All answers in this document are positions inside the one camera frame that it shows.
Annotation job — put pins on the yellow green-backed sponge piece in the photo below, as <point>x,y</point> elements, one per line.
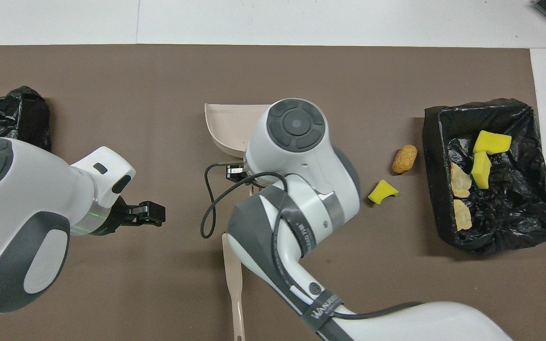
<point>481,170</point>

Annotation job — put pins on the small yellow sponge wedge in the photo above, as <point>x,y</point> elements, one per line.
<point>382,192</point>

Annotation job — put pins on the black bag lined bin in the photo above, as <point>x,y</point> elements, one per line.
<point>31,118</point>
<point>514,218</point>

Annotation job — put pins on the beige plastic dustpan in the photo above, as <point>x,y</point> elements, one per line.
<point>230,125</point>

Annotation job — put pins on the brown table mat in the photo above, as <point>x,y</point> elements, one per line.
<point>159,284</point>

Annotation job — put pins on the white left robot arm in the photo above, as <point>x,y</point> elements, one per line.
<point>17,213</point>

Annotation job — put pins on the golden oval bread roll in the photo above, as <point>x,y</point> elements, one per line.
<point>404,158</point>

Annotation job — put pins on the croissant piece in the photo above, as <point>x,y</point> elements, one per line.
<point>462,214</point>
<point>460,180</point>

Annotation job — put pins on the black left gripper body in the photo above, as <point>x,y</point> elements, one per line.
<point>112,219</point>

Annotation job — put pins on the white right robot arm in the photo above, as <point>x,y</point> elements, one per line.
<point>296,142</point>

